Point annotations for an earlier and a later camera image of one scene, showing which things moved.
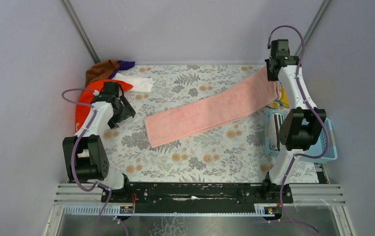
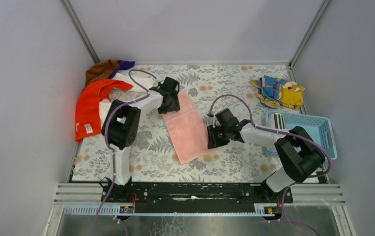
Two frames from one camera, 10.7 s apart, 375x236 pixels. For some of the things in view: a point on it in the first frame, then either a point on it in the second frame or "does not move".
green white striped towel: (275, 120) does not move
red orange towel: (83, 110) does not move
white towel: (140, 84) does not move
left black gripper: (122, 110) -> (169, 99)
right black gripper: (272, 70) -> (218, 133)
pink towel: (253, 94) -> (188, 129)
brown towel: (101, 71) does not move
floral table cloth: (234, 151) does not move
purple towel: (124, 65) does not move
